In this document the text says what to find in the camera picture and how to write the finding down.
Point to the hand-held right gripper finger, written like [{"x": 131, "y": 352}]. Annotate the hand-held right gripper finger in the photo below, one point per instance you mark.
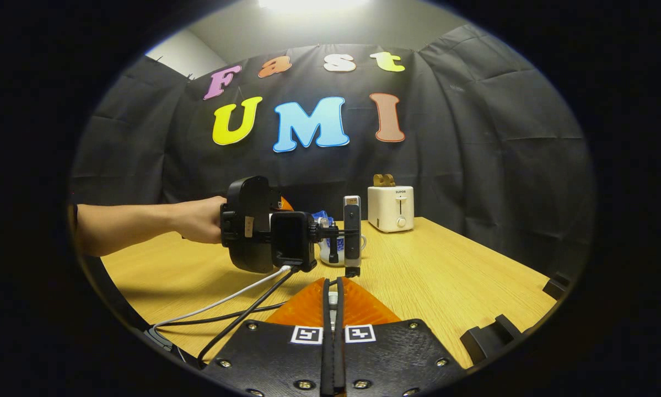
[
  {"x": 326, "y": 364},
  {"x": 339, "y": 364}
]

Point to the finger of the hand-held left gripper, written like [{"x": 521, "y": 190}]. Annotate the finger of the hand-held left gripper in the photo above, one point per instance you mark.
[{"x": 286, "y": 205}]

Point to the white blue-flowered teacup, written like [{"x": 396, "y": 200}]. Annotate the white blue-flowered teacup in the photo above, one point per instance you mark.
[{"x": 323, "y": 255}]

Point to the white teacup lid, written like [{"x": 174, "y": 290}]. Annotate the white teacup lid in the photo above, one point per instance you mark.
[{"x": 333, "y": 300}]

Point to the white toaster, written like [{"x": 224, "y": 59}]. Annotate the white toaster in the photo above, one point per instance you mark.
[{"x": 391, "y": 209}]

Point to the bright ceiling light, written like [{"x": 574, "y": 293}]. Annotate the bright ceiling light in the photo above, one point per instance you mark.
[{"x": 313, "y": 3}]

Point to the black backdrop cloth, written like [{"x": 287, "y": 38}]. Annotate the black backdrop cloth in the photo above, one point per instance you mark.
[{"x": 501, "y": 138}]

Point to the black plastic bracket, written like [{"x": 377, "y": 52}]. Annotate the black plastic bracket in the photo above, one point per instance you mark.
[
  {"x": 556, "y": 288},
  {"x": 487, "y": 339}
]

